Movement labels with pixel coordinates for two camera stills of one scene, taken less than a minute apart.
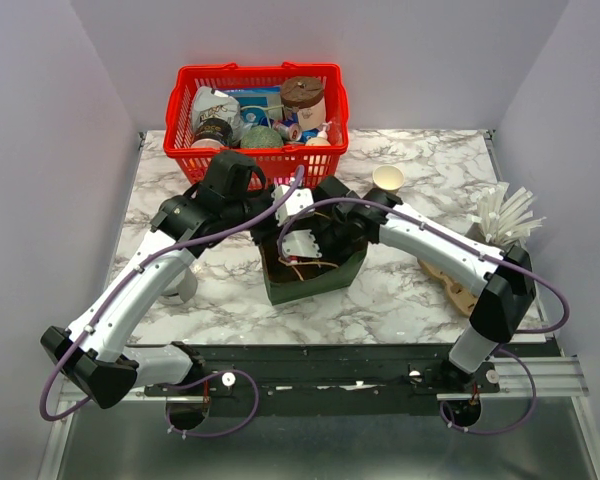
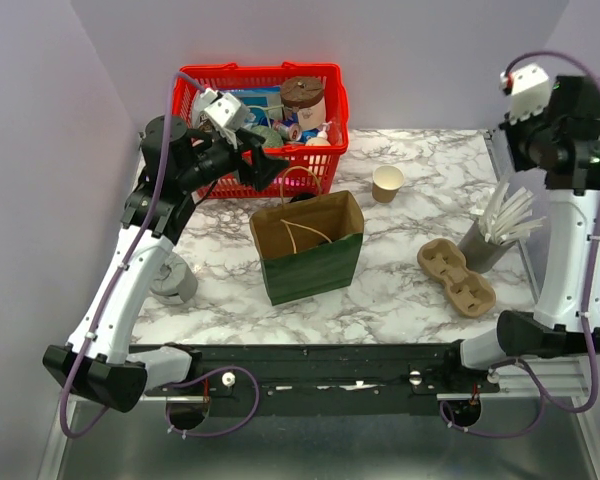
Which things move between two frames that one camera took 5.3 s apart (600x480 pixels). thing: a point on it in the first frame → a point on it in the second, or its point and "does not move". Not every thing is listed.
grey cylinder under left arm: (181, 290) does not move
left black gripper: (269, 237) → (262, 171)
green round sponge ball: (260, 136) does not move
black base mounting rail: (328, 380) does not move
